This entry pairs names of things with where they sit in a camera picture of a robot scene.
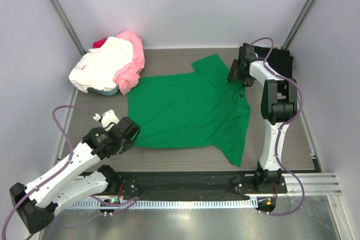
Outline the green t-shirt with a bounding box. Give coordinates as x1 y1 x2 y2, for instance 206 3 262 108
128 54 251 166

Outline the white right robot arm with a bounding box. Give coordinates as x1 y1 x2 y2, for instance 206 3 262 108
228 45 298 195

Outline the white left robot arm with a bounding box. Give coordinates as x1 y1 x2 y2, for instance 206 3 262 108
10 110 140 234

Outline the folded black t-shirt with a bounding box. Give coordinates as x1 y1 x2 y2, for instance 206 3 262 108
254 46 294 78

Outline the light blue t-shirt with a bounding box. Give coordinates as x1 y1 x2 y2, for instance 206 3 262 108
88 87 119 96

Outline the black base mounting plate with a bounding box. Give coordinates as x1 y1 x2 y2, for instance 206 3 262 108
119 171 287 196

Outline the pink t-shirt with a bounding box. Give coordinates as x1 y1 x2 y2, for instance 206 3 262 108
113 30 145 96

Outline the white t-shirt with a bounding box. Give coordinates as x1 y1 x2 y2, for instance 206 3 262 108
69 37 133 93

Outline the red t-shirt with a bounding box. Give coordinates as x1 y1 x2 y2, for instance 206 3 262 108
92 38 107 49

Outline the aluminium frame post right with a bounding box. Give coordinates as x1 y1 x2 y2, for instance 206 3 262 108
281 0 317 50

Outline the aluminium frame post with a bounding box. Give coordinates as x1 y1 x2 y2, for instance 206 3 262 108
281 0 317 50
49 0 86 55

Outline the slotted cable duct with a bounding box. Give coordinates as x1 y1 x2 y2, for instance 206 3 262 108
68 197 258 211

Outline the aluminium rail right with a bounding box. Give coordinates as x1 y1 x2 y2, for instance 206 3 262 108
282 171 343 196

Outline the aluminium frame post left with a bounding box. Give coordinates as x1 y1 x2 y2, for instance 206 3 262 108
49 0 86 55

